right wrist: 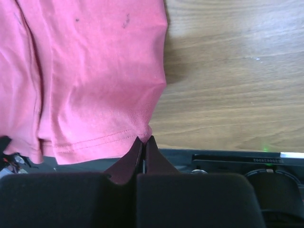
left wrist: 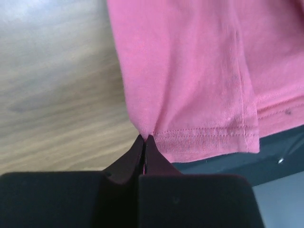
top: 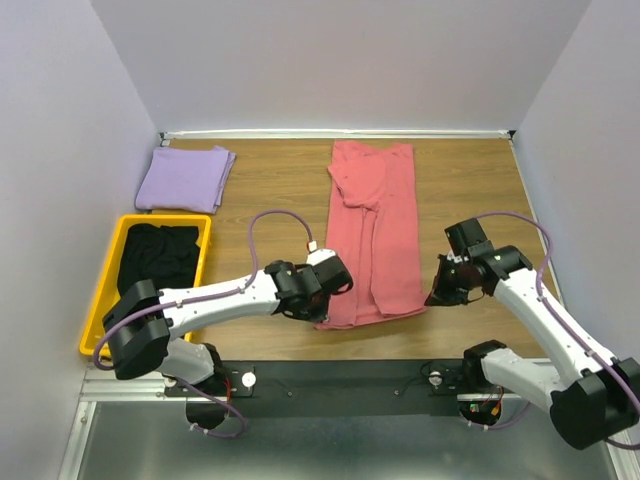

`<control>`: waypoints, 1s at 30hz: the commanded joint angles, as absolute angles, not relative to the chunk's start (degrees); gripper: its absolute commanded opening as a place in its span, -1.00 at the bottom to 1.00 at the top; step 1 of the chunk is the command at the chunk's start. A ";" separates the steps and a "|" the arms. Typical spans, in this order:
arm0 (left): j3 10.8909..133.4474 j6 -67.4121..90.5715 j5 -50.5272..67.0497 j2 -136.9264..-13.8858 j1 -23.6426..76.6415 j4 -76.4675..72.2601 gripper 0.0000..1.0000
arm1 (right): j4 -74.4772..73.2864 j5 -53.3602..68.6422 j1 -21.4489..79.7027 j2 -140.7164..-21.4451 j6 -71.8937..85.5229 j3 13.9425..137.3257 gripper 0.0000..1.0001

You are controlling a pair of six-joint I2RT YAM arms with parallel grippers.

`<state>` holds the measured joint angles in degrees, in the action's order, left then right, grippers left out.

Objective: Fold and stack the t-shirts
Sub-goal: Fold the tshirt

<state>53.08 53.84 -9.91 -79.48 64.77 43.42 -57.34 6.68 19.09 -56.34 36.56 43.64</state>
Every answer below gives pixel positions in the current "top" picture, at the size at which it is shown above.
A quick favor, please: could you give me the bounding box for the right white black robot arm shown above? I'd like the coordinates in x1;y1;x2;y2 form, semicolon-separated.
425;217;639;450

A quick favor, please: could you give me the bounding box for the yellow plastic bin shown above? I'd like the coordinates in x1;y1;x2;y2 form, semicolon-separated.
78;213;212;357

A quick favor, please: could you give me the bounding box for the aluminium front rail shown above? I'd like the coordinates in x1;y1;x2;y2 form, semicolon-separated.
79;366;186;402

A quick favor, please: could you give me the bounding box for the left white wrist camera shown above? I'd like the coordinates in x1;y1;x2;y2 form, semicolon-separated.
305;240;336;266

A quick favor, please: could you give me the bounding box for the red t shirt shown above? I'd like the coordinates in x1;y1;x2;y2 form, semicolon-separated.
316;141;427;330

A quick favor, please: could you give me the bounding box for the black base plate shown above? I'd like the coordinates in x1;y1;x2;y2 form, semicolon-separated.
165;359;505;428

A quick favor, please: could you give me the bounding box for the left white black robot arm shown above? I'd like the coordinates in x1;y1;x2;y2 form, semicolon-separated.
103;249;353;395

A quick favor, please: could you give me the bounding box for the black t shirt in bin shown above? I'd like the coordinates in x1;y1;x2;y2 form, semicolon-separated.
117;223;200;296

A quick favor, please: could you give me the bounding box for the folded purple t shirt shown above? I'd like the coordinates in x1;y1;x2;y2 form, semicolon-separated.
135;146;236;214

